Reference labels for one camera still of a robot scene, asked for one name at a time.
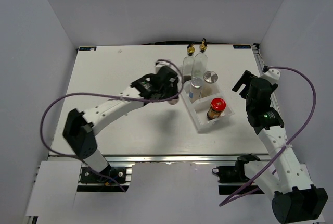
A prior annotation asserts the glass cruet dark powder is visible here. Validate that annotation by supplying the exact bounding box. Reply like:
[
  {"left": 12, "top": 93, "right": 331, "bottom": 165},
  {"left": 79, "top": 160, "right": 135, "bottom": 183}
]
[{"left": 182, "top": 43, "right": 195, "bottom": 83}]

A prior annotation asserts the silver shaker blue label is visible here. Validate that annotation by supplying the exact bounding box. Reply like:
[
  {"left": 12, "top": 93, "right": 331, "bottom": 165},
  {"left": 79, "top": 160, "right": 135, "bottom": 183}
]
[{"left": 188, "top": 77, "right": 203, "bottom": 103}]

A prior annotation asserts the silver lid white canister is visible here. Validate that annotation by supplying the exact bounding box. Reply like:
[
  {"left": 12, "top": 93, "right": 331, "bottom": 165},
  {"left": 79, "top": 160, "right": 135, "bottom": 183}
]
[{"left": 201, "top": 71, "right": 218, "bottom": 98}]

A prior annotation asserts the clear glass cruet bottle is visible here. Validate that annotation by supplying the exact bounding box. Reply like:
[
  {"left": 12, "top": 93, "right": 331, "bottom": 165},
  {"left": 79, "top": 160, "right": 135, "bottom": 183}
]
[{"left": 191, "top": 38, "right": 208, "bottom": 79}]

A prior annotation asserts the red lid sauce jar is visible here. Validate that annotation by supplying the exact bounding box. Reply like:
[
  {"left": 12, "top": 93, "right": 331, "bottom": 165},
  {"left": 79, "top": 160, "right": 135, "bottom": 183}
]
[{"left": 207, "top": 97, "right": 226, "bottom": 120}]

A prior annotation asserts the small jar labelled lid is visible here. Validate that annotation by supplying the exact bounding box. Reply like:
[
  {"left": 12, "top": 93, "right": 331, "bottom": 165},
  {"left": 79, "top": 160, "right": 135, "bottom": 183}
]
[{"left": 168, "top": 98, "right": 179, "bottom": 105}]

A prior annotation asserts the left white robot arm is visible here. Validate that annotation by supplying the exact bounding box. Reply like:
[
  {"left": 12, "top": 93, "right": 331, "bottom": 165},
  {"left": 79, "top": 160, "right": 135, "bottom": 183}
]
[{"left": 62, "top": 66, "right": 179, "bottom": 182}]

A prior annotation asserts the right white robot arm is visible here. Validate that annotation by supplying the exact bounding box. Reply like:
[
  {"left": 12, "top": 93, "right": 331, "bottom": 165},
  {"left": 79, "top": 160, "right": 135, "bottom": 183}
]
[{"left": 232, "top": 69, "right": 328, "bottom": 223}]

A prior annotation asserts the white plastic organizer tray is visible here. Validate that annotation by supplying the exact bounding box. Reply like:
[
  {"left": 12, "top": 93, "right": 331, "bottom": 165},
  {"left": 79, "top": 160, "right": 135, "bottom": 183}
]
[{"left": 181, "top": 81, "right": 234, "bottom": 133}]

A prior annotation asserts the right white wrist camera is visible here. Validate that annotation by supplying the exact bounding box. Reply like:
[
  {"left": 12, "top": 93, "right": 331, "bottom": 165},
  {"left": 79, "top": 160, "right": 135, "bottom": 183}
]
[{"left": 260, "top": 66, "right": 280, "bottom": 84}]

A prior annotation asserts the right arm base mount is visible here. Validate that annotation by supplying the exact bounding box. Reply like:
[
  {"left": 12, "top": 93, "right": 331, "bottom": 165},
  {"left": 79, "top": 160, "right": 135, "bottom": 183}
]
[{"left": 211, "top": 154, "right": 261, "bottom": 195}]

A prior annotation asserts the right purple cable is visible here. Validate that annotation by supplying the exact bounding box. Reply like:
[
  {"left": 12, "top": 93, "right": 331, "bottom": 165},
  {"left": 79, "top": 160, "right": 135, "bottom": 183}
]
[{"left": 219, "top": 66, "right": 317, "bottom": 207}]

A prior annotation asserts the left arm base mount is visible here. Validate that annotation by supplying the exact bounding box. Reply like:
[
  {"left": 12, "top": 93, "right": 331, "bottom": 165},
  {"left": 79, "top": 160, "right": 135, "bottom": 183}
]
[{"left": 76, "top": 164, "right": 132, "bottom": 193}]

